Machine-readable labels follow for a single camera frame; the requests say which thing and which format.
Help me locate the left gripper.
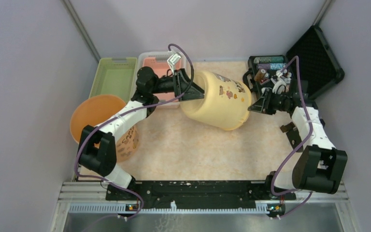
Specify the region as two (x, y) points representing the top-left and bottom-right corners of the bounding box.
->
(151, 69), (205, 102)

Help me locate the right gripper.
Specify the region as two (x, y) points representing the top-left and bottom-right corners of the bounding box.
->
(247, 88), (290, 115)

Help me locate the yellow capybara bucket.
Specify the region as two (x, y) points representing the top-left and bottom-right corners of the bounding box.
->
(180, 71), (253, 131)

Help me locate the orange capybara bucket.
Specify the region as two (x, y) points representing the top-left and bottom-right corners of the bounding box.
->
(70, 94), (140, 163)

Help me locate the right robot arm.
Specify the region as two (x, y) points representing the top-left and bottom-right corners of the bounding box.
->
(248, 89), (348, 199)

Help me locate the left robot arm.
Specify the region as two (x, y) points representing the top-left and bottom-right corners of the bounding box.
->
(75, 66), (204, 200)

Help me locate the brown cylinder in case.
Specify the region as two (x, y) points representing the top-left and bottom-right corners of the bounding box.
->
(254, 69), (267, 83)

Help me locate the black open tool case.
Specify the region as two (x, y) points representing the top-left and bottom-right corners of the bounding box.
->
(243, 26), (345, 100)

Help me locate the green plastic basket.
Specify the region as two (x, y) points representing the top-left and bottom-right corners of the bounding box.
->
(89, 57), (137, 102)

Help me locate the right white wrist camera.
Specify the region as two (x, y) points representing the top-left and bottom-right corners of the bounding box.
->
(270, 70), (292, 94)

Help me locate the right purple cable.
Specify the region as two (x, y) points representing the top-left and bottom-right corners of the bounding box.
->
(270, 56), (314, 220)

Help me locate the purple cable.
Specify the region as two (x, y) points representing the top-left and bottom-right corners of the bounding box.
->
(73, 43), (195, 221)
(270, 56), (314, 220)

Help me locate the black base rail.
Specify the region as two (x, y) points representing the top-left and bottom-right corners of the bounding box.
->
(58, 180), (349, 219)

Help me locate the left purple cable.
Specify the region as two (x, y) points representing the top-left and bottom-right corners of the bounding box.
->
(73, 43), (195, 221)

